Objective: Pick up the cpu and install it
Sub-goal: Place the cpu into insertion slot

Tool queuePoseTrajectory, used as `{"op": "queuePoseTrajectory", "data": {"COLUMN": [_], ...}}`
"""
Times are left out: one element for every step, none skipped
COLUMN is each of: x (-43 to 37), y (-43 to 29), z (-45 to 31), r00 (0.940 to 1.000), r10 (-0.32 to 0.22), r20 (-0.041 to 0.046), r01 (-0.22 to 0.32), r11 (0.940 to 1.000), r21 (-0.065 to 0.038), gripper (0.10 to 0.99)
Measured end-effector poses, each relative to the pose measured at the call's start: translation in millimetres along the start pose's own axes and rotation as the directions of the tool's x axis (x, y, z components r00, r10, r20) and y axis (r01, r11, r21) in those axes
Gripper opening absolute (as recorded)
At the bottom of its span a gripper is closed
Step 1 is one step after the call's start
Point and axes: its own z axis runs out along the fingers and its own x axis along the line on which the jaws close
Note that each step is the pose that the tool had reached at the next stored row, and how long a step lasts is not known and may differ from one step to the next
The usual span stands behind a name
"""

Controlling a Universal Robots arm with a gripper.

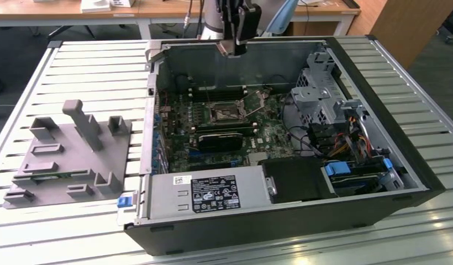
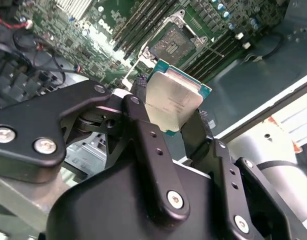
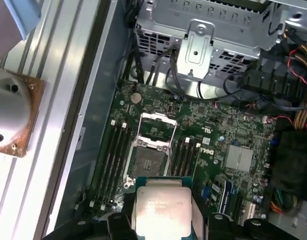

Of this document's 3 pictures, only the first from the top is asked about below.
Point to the silver chipset heatsink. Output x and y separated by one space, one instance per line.
258 158

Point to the blue drive latch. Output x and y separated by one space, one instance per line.
388 164

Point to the CPU socket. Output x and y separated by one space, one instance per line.
225 113

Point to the silver green CPU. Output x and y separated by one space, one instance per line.
225 48

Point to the blue disk carrier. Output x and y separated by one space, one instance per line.
337 169

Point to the green motherboard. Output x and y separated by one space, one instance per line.
278 143

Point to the blue case latch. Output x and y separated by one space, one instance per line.
125 201

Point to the black plastic drive cover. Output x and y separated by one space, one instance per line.
297 179

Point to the grey power supply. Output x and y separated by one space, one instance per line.
164 193

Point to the black graphics card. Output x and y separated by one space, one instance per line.
221 143

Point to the wooden desk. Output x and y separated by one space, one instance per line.
323 15
27 13

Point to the metal locking lever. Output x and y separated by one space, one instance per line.
209 96

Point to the white cardboard box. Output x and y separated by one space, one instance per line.
96 7

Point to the black RAM slot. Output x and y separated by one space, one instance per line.
220 98
222 125
250 133
220 95
220 92
222 128
220 89

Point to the green RAM stick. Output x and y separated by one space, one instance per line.
68 174

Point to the wooden cabinet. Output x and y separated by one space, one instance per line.
407 27

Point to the metal disk bay cage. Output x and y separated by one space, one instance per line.
312 102

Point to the white box with dark print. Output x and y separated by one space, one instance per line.
121 3

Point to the grey parts rack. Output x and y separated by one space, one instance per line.
72 165

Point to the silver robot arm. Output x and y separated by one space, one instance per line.
212 19

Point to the black PC case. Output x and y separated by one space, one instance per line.
323 220

